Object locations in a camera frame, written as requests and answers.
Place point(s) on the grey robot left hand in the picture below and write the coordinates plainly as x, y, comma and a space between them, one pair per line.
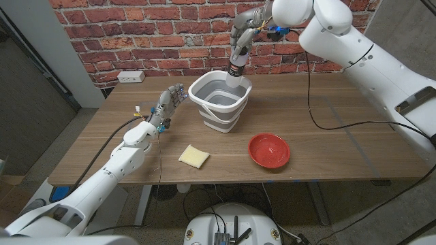
167, 100

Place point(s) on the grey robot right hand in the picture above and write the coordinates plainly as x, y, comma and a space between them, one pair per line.
247, 24

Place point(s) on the white bottle with black cap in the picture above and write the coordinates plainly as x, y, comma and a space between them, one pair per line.
235, 75

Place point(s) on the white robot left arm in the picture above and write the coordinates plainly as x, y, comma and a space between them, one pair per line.
98, 187

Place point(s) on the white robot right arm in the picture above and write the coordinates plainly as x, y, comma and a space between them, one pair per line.
374, 68

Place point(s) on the white grey collapsible bucket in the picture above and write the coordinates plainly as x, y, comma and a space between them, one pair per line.
221, 120

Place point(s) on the red bowl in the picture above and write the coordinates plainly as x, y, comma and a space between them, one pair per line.
269, 151

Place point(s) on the white power outlet strip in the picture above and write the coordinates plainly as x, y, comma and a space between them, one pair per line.
131, 77

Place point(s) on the yellow sponge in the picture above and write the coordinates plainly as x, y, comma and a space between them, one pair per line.
194, 156

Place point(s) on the red brick print backdrop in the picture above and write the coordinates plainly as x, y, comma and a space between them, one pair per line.
170, 34

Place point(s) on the white table leg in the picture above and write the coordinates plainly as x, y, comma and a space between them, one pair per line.
143, 204

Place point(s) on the white robot torso base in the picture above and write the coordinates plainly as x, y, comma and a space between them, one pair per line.
204, 221

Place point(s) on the blue floor object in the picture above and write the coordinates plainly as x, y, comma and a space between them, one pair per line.
59, 194

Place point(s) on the grey device on torso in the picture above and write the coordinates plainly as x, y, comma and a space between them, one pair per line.
221, 239

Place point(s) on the black antennas on torso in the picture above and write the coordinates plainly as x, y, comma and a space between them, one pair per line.
242, 235

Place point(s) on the grey table leg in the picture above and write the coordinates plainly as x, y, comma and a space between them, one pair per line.
320, 207

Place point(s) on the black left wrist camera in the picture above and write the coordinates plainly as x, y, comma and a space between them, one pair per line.
166, 123

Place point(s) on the dark grey wall panel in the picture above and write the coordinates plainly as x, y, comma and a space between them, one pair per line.
30, 112

